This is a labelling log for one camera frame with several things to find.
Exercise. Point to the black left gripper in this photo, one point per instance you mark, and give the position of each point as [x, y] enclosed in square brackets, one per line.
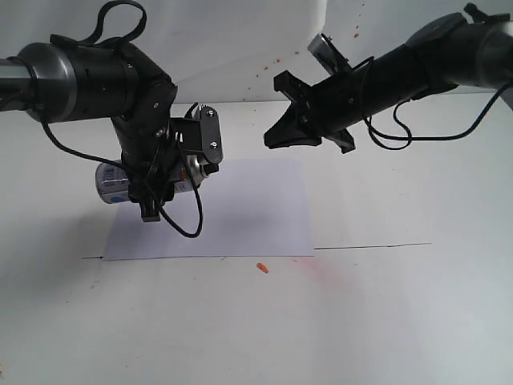
[149, 156]

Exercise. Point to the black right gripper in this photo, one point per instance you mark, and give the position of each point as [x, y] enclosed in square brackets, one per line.
[322, 111]

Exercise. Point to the white spray paint can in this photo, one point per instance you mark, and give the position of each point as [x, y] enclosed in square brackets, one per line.
[112, 183]

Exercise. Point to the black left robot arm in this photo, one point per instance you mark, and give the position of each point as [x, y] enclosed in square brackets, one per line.
[59, 82]

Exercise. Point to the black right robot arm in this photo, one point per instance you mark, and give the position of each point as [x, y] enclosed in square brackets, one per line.
[471, 49]

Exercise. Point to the white paper sheet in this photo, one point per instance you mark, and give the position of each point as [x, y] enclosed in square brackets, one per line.
[252, 208]

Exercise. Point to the white backdrop cloth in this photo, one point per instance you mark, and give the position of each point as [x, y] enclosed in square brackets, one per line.
[229, 51]

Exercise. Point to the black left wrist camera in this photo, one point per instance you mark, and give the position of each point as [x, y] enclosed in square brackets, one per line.
[198, 133]

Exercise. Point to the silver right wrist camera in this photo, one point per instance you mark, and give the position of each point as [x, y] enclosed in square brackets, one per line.
[330, 58]

